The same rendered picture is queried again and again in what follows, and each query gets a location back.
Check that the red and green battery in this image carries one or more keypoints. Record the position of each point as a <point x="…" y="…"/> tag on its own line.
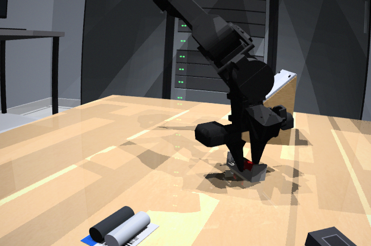
<point x="248" y="164"/>

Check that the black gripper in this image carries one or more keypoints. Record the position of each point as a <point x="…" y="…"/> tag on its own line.
<point x="213" y="134"/>

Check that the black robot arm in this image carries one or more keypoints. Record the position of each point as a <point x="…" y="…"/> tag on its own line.
<point x="220" y="42"/>

